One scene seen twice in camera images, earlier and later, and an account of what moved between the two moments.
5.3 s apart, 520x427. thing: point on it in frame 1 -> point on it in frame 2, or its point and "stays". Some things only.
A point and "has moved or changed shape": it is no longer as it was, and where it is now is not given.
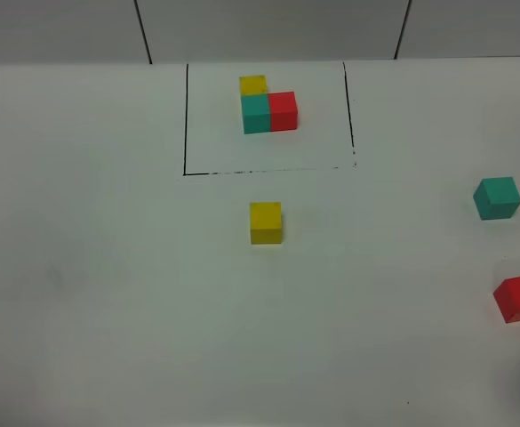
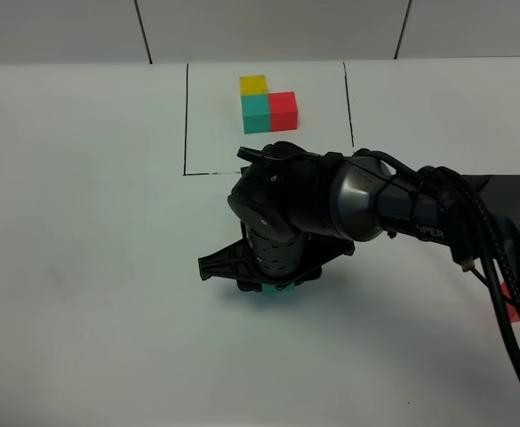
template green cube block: [256, 113] stays
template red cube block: [283, 111] stays
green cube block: [496, 198] has moved or changed shape
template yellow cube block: [250, 84] stays
